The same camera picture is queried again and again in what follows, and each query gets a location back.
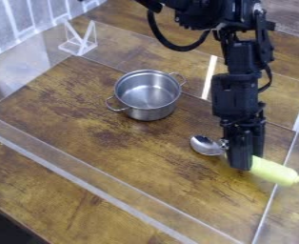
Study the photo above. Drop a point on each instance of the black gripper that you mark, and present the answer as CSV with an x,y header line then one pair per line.
x,y
235,105

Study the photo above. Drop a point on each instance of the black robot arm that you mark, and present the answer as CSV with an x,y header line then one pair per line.
x,y
247,49

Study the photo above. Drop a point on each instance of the small steel pot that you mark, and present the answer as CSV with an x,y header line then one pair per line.
x,y
147,94

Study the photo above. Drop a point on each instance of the clear acrylic triangle bracket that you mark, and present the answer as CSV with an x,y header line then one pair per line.
x,y
79,45

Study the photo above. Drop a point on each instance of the clear acrylic enclosure wall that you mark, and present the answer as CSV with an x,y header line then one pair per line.
x,y
92,178

